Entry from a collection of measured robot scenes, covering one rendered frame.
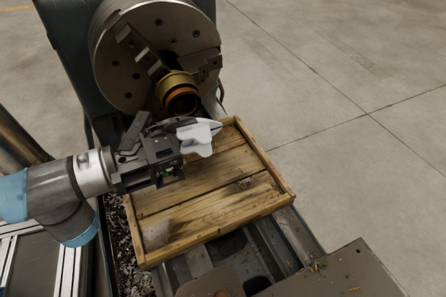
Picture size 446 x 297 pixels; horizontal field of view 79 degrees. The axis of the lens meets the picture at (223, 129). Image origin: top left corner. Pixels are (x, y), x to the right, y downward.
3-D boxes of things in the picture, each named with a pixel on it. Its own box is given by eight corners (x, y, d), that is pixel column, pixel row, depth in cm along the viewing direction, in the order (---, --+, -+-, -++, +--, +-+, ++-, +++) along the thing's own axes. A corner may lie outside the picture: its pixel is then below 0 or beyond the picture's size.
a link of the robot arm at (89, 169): (87, 172, 49) (69, 142, 43) (113, 164, 50) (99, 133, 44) (91, 206, 44) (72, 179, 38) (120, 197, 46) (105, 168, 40)
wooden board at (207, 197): (117, 162, 73) (112, 152, 70) (236, 123, 83) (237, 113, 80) (142, 272, 53) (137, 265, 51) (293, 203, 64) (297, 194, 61)
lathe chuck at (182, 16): (96, 105, 75) (79, -20, 55) (202, 95, 88) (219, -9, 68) (101, 126, 69) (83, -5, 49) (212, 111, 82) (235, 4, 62)
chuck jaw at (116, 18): (145, 61, 66) (104, 26, 57) (160, 47, 65) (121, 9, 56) (156, 86, 58) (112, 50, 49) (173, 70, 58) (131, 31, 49)
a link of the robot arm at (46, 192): (20, 197, 46) (-9, 166, 40) (88, 175, 50) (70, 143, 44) (17, 238, 41) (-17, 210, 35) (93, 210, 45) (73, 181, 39)
